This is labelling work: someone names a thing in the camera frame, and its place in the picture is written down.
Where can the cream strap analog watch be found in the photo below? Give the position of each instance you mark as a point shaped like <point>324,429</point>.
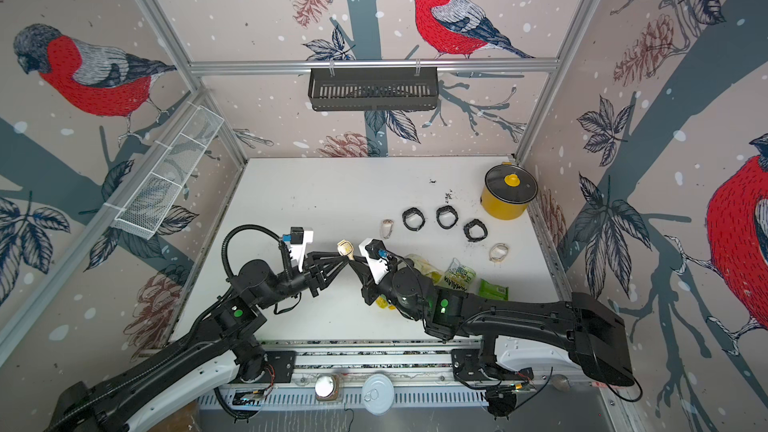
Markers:
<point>498,252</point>

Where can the yellow green frog towel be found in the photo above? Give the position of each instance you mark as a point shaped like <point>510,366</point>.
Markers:
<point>423,267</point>

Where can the small green sachet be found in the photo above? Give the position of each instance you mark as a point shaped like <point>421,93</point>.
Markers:
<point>493,291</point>

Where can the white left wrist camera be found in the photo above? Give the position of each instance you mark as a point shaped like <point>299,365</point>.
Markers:
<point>297,241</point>

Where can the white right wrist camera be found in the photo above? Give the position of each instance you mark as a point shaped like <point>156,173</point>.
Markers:
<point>380,261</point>

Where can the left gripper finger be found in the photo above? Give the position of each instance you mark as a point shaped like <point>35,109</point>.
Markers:
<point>328,270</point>
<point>327,257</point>

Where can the black hanging wire basket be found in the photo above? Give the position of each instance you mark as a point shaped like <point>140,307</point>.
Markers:
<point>374,89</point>

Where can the glass spice jar silver lid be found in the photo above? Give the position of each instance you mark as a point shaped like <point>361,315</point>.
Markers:
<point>327,388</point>

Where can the yellow pot with glass lid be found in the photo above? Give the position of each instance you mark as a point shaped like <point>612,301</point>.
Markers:
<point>508,190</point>

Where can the black digital watch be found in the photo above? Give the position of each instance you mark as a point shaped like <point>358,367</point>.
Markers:
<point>413,219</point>
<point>447,217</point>
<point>475,231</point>

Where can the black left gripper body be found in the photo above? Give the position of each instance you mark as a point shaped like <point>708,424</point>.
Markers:
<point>309,278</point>

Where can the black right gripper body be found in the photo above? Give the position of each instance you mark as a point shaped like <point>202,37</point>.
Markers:
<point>374,289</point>

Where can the white mesh wall shelf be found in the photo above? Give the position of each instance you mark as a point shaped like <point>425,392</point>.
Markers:
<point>148,210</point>

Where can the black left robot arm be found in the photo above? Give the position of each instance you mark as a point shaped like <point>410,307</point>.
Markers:
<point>220,347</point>

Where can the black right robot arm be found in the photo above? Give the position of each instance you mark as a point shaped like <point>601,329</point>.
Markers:
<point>592,335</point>

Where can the silver band watch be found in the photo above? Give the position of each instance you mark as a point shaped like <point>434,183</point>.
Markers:
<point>386,228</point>

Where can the green snack packet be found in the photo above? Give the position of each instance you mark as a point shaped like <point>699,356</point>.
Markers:
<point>458,276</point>

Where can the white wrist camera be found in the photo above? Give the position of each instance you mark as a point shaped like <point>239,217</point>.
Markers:
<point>380,261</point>
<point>297,241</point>

